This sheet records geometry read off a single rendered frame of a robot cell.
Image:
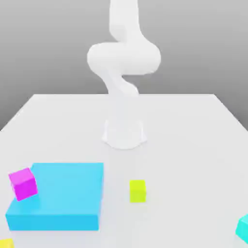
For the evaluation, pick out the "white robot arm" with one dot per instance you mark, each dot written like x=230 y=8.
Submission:
x=124 y=58

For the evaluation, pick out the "small lime cube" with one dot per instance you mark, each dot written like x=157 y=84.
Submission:
x=137 y=190

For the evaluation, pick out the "small magenta cube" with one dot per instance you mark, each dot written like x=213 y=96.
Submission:
x=23 y=184

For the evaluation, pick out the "small cyan cube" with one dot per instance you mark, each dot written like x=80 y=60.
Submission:
x=243 y=228

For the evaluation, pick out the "small yellow cube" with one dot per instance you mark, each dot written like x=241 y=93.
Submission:
x=6 y=243

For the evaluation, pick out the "large blue box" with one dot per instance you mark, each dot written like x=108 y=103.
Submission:
x=67 y=193

